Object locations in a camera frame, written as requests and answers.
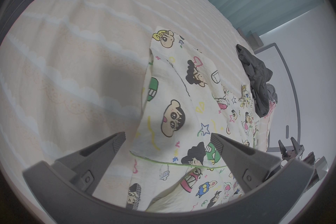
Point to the black garment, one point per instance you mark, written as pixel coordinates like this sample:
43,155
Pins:
258,70

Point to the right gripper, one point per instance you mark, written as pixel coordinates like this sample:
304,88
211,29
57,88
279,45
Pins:
292,156

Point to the bed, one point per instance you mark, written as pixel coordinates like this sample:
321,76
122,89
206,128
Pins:
78,65

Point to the pink garment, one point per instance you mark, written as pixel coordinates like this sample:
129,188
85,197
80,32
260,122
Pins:
270,118

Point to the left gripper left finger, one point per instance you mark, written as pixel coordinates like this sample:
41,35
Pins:
101,154

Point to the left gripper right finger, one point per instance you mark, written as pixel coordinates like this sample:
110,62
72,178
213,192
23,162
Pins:
244,158

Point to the white printed pyjama top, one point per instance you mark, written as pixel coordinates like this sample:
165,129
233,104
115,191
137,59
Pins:
173,102

